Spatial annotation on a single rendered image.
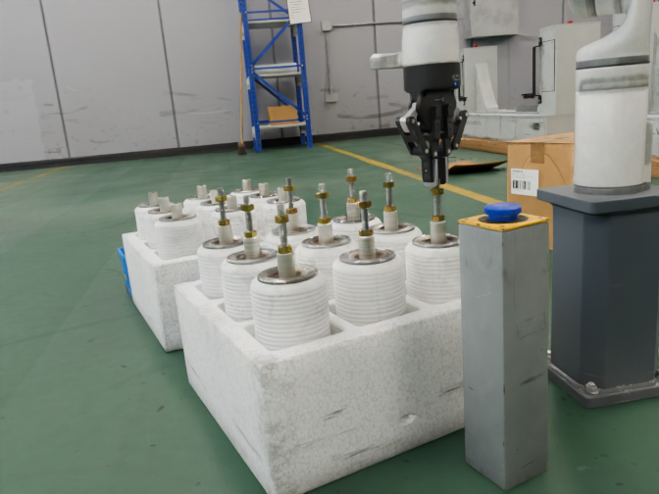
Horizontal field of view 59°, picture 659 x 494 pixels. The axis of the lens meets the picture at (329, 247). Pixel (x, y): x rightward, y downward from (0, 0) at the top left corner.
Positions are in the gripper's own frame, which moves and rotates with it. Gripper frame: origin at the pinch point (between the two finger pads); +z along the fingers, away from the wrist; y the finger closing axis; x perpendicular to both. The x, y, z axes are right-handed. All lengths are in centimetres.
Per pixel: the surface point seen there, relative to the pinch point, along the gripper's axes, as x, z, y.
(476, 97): 245, -4, 374
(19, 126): 661, -12, 124
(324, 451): -1.4, 30.4, -25.4
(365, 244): 2.4, 8.0, -12.2
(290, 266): 4.7, 8.6, -22.9
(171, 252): 56, 16, -13
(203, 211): 66, 11, 0
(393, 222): 10.6, 8.6, 2.6
